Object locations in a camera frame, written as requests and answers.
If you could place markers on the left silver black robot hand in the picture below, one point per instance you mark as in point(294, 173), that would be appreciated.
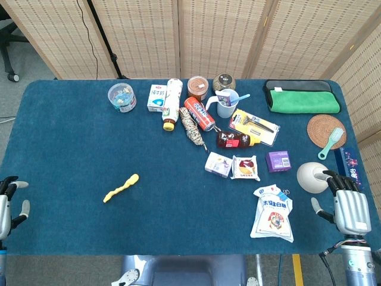
point(4, 208)

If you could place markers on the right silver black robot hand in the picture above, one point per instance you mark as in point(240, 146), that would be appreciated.
point(352, 211)

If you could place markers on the yellow stretchy toy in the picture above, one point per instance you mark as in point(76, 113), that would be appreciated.
point(122, 188)

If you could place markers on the long dark blue box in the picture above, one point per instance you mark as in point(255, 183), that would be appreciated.
point(348, 161)

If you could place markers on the beige upturned bowl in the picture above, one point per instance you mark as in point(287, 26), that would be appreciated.
point(309, 177)

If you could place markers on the small metal binder clip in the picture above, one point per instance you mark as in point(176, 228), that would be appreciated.
point(286, 192)

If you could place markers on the mint green scrubbing brush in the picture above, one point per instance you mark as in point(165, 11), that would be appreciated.
point(334, 138)

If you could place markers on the white sugar bag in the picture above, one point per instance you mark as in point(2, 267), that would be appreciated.
point(272, 214)

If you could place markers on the round woven rattan coaster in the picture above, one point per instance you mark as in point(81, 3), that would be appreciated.
point(321, 129)

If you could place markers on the small purple box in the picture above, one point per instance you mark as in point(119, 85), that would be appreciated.
point(278, 161)

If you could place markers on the blue felt table cover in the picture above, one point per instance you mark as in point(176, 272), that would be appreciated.
point(74, 149)

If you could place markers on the white snack packet with pie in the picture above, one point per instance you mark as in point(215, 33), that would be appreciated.
point(245, 168)

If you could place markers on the green microfibre cloth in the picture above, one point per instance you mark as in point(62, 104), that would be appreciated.
point(303, 102)

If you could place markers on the razor in yellow blister pack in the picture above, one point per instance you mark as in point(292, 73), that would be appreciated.
point(256, 126)

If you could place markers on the grey black folded cloth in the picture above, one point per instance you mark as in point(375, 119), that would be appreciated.
point(300, 85)

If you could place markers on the dark red sauce packet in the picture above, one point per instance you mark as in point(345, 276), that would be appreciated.
point(233, 140)

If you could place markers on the white purple juice carton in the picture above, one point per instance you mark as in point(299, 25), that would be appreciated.
point(218, 164)

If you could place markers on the light blue toothbrush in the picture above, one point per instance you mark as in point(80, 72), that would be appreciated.
point(242, 97)

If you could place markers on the clear plastic tub of clips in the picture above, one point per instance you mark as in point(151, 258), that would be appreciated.
point(122, 96)

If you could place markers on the black office chair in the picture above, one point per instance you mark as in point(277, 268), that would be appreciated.
point(6, 38)

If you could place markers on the purple toothpaste tube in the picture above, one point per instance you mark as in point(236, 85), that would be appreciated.
point(223, 97)

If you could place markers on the blue-grey robot torso base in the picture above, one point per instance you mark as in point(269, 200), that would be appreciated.
point(184, 271)

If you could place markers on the orange red drink can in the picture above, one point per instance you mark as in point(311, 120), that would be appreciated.
point(199, 113)

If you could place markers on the glass jar with dark lid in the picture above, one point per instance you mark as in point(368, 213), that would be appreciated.
point(224, 81)

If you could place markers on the white blue milk carton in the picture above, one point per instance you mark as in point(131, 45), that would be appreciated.
point(156, 98)

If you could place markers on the black tripod stand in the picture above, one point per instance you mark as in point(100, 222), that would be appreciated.
point(105, 41)

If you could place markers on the orange plastic jar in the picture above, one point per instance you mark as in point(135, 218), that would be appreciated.
point(198, 88)

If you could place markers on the tea bottle with yellow cap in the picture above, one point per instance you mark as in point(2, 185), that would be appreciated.
point(172, 99)

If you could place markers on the bamboo folding screen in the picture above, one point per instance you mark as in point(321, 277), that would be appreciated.
point(214, 35)

